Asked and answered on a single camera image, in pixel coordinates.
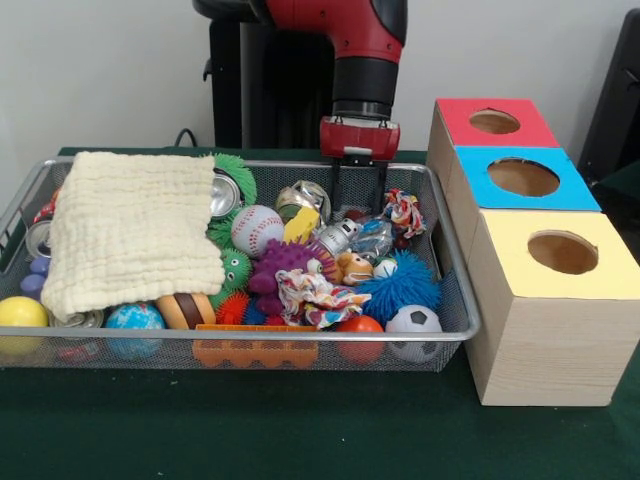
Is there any purple spiky toy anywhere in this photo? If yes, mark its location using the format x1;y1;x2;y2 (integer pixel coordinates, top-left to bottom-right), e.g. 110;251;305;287
248;238;337;314

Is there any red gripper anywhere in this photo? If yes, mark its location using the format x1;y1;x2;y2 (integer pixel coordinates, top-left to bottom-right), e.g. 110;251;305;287
319;115;401;212

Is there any colourful rope toy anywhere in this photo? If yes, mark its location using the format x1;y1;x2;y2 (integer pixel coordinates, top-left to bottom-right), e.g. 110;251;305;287
383;188;426;239

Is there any silver wire mesh bin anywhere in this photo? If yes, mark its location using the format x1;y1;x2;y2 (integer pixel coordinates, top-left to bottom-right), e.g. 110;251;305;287
0;155;482;374

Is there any blue puffer ball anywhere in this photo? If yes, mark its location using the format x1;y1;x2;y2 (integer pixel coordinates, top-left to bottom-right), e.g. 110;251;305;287
357;249;444;329

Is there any green puffer ball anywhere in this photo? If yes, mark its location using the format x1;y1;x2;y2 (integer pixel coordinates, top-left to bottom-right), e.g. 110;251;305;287
207;153;257;201

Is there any dark green table cloth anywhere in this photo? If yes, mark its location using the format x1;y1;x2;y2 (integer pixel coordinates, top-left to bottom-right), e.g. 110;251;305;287
590;158;640;214
0;146;640;480

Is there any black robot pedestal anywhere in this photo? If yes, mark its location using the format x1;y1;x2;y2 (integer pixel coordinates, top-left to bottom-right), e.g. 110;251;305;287
192;0;404;150

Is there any cream waffle cloth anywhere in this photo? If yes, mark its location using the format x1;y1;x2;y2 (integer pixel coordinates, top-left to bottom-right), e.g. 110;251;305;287
41;151;226;324

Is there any white baseball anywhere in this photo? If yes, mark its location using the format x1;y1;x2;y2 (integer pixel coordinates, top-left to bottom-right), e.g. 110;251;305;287
230;204;285;259

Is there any crushed drink can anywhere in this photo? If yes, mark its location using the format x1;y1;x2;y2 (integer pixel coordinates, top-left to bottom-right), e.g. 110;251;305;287
274;179;332;224

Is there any crushed clear plastic bottle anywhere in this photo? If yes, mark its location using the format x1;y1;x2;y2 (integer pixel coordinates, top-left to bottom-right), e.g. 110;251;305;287
352;217;394;256

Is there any soccer ball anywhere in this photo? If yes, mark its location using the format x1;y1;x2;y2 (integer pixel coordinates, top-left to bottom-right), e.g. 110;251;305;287
385;304;445;364

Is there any black chair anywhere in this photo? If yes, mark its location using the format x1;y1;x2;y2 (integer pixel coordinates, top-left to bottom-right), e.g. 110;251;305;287
577;8;640;174

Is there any toy hamburger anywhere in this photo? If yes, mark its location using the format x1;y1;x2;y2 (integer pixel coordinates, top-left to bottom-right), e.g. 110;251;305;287
154;292;217;330

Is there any wooden box with three holes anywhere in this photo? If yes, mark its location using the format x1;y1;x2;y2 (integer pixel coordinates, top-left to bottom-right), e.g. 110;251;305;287
428;97;627;407

